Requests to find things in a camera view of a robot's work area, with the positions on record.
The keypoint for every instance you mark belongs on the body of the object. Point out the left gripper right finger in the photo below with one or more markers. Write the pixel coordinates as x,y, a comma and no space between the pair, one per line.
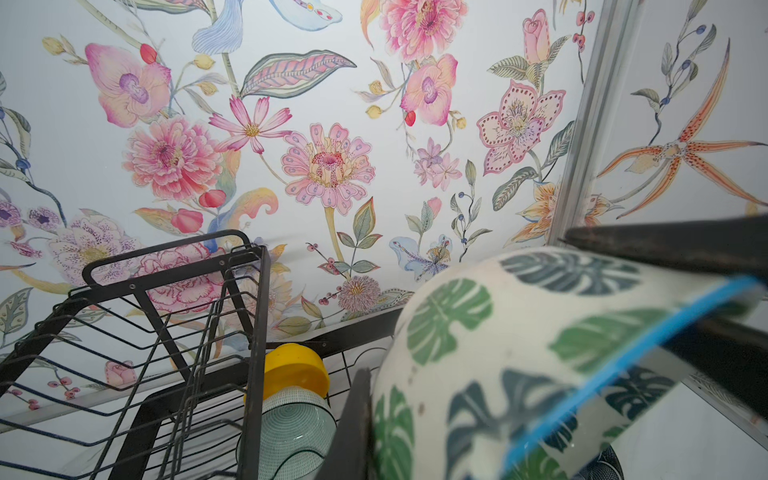
733,355

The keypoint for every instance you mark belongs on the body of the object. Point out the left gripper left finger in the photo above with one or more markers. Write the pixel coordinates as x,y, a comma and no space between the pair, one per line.
350,454

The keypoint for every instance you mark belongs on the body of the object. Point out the pale mint green bowl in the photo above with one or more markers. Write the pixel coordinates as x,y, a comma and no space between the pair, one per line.
297,429

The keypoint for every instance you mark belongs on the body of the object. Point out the yellow plastic bowl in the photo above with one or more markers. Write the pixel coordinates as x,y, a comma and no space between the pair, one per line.
294,365

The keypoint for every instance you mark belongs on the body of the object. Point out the green leaf pattern bowl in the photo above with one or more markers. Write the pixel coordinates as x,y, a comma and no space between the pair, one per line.
528,364

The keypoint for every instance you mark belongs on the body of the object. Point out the black wire dish rack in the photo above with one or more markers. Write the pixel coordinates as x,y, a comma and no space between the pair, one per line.
149,365

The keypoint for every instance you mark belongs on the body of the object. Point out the dark blue patterned bowl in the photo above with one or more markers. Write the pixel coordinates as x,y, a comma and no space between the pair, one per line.
605,466

